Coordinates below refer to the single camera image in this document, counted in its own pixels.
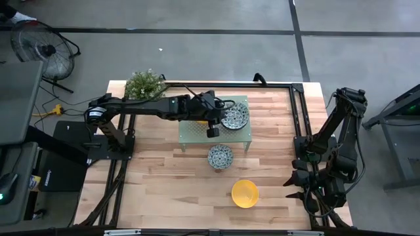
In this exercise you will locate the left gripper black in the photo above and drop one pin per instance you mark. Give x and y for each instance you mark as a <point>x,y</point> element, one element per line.
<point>206,106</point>

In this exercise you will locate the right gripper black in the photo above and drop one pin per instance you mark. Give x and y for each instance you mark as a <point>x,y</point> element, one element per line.
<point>323,190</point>

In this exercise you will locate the yellow plastic mini bowl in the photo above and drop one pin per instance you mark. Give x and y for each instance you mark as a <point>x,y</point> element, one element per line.
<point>201,122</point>
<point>244,194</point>

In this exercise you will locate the teal patterned ceramic bowl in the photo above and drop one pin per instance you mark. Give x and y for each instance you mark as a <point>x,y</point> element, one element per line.
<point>237,116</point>
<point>220,156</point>

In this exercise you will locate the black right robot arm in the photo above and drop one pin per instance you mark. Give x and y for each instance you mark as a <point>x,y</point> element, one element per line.
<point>344,114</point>

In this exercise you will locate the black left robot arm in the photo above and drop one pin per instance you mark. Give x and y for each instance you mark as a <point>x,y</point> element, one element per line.
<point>147,108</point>

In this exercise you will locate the green perforated metal stand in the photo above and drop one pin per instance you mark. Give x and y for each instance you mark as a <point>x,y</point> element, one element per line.
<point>229,139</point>

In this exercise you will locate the green potted plant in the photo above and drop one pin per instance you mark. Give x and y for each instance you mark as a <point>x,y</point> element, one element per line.
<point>141,86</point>

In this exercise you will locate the dark grey metal table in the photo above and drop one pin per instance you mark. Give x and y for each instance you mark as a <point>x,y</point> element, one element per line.
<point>397,147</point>

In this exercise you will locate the black beam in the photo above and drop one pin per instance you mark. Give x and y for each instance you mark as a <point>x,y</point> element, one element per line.
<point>52,144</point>

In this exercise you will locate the black floor fan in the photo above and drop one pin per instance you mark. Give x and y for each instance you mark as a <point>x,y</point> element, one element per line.
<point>42,49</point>

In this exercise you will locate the small colourful packet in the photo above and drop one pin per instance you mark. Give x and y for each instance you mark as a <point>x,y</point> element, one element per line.
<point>33,182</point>

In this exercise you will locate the grey desk top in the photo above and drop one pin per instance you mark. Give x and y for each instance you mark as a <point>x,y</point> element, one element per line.
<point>24,160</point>
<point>16,98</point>

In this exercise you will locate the person's foot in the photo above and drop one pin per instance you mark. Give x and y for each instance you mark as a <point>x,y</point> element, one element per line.
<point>23,17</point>

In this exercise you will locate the black computer mouse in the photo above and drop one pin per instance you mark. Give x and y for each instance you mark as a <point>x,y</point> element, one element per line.
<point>7,190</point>

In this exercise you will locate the silver aluminium bracket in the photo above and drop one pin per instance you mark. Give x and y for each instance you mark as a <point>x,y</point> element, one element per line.
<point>122,232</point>
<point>305,233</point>

